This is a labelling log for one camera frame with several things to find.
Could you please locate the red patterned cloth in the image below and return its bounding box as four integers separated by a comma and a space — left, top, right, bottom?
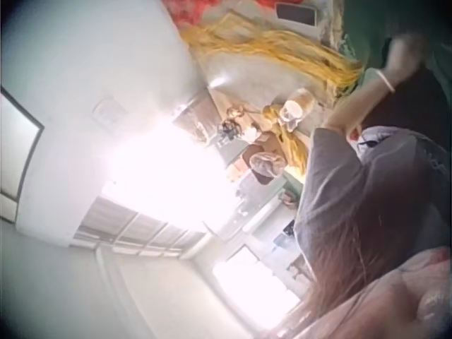
168, 0, 280, 45

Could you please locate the person's left hand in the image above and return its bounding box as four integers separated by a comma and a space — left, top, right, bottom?
383, 32, 430, 84

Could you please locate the clear plastic jar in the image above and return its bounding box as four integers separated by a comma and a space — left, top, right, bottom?
277, 87, 316, 132

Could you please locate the cluttered table with items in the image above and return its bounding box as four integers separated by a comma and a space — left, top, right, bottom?
172, 92, 311, 184

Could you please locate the window with grille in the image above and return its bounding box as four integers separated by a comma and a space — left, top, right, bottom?
72, 196, 209, 257

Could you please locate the clear bag of bread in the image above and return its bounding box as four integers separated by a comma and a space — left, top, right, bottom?
249, 151, 285, 185

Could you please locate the black phone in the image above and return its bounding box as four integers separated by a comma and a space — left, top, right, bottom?
275, 1, 318, 28

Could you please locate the yellow fibre bundle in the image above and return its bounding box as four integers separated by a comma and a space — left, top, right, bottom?
182, 13, 363, 98

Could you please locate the white wrist bangle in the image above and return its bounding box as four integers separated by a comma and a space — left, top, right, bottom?
375, 69, 396, 94

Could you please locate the dark framed door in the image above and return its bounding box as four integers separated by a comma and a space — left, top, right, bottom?
0, 86, 45, 224

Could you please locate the white wall switch plate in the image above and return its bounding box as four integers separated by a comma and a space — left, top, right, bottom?
92, 98, 125, 128

